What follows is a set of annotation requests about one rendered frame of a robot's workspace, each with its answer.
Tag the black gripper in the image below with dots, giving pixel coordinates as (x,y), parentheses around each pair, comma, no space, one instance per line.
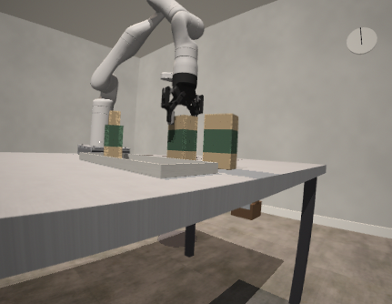
(184,92)

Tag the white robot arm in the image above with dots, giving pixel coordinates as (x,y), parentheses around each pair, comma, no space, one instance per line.
(185,28)

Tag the tan and green coffee pack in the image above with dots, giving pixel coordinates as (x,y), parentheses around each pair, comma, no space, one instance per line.
(182,137)
(220,140)
(113,136)

